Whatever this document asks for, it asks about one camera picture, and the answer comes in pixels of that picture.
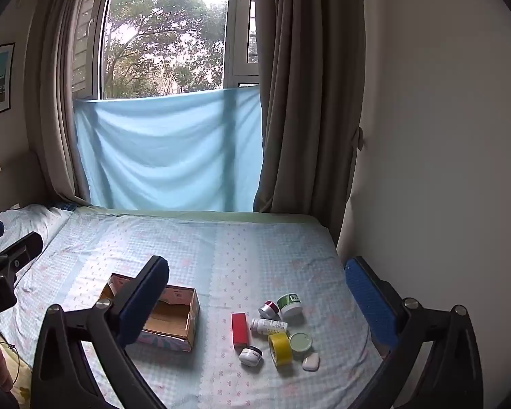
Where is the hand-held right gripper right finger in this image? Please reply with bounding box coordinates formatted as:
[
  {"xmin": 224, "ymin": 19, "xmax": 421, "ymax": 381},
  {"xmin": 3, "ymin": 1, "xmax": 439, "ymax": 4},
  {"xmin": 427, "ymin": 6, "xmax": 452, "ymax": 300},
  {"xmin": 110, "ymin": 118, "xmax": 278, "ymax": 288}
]
[{"xmin": 344, "ymin": 256, "xmax": 484, "ymax": 409}]

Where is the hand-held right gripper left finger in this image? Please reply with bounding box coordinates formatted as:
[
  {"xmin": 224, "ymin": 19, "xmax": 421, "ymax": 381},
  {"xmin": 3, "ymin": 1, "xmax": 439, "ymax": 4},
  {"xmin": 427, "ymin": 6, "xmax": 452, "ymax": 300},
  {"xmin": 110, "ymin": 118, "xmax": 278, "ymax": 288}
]
[{"xmin": 31, "ymin": 256, "xmax": 170, "ymax": 409}]

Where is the cardboard box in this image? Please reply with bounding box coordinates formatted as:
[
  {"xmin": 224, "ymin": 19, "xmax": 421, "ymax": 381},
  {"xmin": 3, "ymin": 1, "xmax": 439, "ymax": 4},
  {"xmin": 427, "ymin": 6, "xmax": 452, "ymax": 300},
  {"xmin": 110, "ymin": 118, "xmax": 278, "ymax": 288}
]
[{"xmin": 99, "ymin": 273, "xmax": 201, "ymax": 353}]

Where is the green lid white jar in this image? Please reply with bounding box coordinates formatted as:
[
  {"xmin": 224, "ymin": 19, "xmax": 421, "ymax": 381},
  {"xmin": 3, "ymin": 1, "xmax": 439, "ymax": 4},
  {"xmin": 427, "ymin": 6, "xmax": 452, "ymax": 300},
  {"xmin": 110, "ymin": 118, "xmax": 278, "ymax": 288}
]
[{"xmin": 277, "ymin": 293, "xmax": 304, "ymax": 319}]

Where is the white pill bottle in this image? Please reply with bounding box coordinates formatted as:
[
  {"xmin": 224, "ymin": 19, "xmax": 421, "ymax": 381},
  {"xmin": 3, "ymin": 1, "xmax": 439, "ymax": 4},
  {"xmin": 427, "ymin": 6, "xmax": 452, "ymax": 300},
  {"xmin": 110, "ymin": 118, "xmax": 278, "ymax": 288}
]
[{"xmin": 250, "ymin": 318, "xmax": 289, "ymax": 336}]

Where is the yellow tape roll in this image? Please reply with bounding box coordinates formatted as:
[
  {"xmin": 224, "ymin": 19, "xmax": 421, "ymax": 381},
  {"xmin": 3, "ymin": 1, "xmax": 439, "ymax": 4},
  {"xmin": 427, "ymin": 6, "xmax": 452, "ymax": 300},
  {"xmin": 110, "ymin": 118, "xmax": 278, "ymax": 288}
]
[{"xmin": 268, "ymin": 332, "xmax": 294, "ymax": 367}]

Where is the red carton box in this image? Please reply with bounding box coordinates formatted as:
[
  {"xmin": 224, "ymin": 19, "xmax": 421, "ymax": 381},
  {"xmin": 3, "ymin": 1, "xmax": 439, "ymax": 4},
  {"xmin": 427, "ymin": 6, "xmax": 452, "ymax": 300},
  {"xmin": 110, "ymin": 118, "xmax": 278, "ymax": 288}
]
[{"xmin": 232, "ymin": 312, "xmax": 250, "ymax": 348}]

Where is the pale green round tin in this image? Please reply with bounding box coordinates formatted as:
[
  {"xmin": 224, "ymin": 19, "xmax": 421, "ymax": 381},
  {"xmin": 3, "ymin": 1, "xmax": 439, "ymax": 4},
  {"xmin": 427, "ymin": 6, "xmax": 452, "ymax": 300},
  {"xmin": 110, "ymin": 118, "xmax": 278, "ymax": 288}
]
[{"xmin": 288, "ymin": 331, "xmax": 313, "ymax": 358}]

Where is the yellow patterned cloth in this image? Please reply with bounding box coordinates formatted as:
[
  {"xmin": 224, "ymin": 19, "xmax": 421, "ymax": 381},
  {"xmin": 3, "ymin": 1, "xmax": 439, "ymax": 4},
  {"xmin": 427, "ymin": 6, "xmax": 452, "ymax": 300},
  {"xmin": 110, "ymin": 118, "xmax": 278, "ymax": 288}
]
[{"xmin": 0, "ymin": 349, "xmax": 32, "ymax": 409}]

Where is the checked blue floral bedsheet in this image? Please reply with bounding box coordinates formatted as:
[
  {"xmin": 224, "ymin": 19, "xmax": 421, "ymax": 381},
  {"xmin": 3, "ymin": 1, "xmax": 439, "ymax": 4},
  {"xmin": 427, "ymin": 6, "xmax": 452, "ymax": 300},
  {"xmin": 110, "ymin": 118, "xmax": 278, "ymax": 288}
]
[{"xmin": 0, "ymin": 204, "xmax": 388, "ymax": 409}]

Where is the black lid white jar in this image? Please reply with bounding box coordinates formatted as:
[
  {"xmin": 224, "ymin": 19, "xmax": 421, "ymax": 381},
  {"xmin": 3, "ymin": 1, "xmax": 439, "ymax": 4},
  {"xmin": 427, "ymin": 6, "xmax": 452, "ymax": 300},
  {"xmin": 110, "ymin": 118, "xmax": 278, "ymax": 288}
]
[{"xmin": 238, "ymin": 346, "xmax": 263, "ymax": 367}]

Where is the light blue hanging cloth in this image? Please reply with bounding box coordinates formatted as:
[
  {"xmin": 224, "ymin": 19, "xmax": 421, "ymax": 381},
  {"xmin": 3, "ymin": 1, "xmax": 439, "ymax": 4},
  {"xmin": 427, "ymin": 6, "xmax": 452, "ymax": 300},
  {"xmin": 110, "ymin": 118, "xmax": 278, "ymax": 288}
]
[{"xmin": 74, "ymin": 85, "xmax": 265, "ymax": 213}]

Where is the window with grey frame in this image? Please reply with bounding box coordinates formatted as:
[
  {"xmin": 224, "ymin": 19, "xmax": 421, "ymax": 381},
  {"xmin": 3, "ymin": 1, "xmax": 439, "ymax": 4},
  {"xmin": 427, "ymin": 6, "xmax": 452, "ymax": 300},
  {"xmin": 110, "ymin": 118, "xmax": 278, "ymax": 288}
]
[{"xmin": 70, "ymin": 0, "xmax": 260, "ymax": 100}]

